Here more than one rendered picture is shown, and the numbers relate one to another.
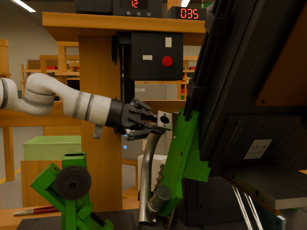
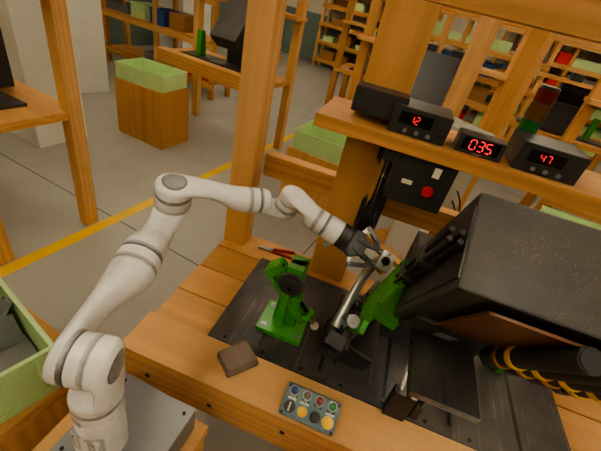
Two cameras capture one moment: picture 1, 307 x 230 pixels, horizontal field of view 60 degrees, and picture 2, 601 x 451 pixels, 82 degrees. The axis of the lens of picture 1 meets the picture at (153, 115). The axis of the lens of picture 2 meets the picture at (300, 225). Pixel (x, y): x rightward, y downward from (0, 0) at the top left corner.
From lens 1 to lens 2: 0.52 m
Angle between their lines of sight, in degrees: 35
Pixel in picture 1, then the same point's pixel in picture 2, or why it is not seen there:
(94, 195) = (321, 262)
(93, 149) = not seen: hidden behind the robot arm
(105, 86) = (360, 181)
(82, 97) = (319, 220)
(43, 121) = (299, 182)
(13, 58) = not seen: outside the picture
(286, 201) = (419, 395)
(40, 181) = (270, 271)
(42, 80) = (292, 199)
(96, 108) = (327, 233)
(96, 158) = not seen: hidden behind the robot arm
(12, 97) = (266, 209)
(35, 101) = (283, 210)
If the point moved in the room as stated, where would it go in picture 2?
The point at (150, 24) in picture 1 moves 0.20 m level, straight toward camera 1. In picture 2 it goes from (421, 152) to (403, 174)
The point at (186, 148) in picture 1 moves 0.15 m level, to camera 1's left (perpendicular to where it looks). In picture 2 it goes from (383, 304) to (332, 276)
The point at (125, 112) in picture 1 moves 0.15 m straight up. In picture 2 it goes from (353, 241) to (370, 196)
